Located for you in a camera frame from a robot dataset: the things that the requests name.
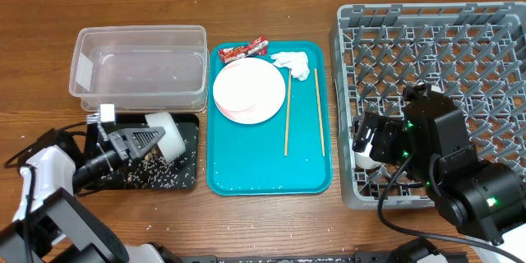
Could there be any white cup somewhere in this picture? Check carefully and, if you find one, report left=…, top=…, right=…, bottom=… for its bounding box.
left=354, top=152, right=381, bottom=170

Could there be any grey bowl with food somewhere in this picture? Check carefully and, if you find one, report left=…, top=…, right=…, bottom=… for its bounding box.
left=145, top=112, right=186, bottom=163

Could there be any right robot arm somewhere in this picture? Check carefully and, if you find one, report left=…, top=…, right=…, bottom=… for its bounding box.
left=352, top=84, right=525, bottom=262

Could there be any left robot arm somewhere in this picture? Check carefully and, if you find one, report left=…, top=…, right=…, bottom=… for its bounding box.
left=1, top=126, right=177, bottom=262

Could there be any grey dishwasher rack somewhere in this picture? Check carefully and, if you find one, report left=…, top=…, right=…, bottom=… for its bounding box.
left=330, top=2, right=525, bottom=210

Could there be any black tray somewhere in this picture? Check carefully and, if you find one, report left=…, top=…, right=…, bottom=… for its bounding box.
left=85, top=113, right=200, bottom=191

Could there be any clear plastic bin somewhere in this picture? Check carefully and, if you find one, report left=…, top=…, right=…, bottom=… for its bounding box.
left=68, top=25, right=209, bottom=113

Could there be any teal plastic tray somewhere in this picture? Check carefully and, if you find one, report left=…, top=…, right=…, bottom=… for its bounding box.
left=206, top=40, right=333, bottom=196

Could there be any wooden chopstick right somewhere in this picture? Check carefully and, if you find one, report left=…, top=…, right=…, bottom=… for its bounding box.
left=314, top=68, right=325, bottom=157

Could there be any wooden chopstick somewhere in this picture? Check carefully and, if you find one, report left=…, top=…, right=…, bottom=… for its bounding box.
left=314, top=68, right=325, bottom=157
left=284, top=68, right=292, bottom=157

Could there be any wooden chopstick left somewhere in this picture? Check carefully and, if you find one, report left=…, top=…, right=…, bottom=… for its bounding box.
left=284, top=68, right=292, bottom=157

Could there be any crumpled white napkin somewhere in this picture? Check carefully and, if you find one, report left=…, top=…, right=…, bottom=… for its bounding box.
left=270, top=52, right=310, bottom=81

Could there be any pink plate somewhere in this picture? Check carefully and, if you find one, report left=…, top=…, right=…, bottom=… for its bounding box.
left=212, top=58, right=285, bottom=125

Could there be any red snack wrapper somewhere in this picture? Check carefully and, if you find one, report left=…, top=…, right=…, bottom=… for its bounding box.
left=218, top=36, right=270, bottom=63

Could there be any black left cable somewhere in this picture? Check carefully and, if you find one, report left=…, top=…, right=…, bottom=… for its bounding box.
left=3, top=121, right=89, bottom=263

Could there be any black cable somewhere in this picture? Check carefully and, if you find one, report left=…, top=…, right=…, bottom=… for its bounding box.
left=376, top=151, right=494, bottom=251
left=3, top=121, right=89, bottom=263

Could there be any black right cable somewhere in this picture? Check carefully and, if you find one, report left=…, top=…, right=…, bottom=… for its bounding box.
left=376, top=151, right=494, bottom=251

